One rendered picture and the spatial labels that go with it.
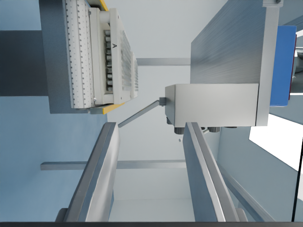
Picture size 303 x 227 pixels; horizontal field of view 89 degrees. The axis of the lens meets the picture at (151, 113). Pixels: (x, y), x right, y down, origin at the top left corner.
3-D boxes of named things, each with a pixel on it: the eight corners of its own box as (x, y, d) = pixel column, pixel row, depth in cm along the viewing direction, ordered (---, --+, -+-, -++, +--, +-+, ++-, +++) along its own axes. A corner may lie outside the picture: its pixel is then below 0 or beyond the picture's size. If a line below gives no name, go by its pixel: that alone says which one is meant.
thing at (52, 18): (49, 114, 40) (88, 113, 40) (37, -7, 36) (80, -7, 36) (125, 97, 169) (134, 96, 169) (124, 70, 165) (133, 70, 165)
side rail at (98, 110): (90, 114, 38) (103, 114, 38) (89, 107, 38) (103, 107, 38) (135, 96, 169) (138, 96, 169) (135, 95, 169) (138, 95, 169)
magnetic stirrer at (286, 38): (260, 112, 40) (294, 111, 40) (268, 24, 37) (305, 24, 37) (223, 105, 60) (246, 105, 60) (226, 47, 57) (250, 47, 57)
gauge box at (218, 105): (174, 128, 37) (255, 127, 38) (174, 83, 36) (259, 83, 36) (164, 114, 59) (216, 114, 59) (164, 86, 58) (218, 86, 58)
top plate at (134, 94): (130, 98, 84) (134, 98, 84) (129, 51, 80) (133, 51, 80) (134, 96, 108) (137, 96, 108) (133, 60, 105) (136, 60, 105)
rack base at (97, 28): (114, 99, 66) (119, 99, 66) (94, 104, 42) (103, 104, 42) (111, 39, 63) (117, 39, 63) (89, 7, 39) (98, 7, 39)
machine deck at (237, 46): (251, 126, 38) (268, 126, 38) (266, -50, 32) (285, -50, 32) (187, 105, 99) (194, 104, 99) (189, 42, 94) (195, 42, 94)
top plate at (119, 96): (126, 99, 67) (130, 99, 67) (112, 104, 42) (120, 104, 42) (124, 39, 63) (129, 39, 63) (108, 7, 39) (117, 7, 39)
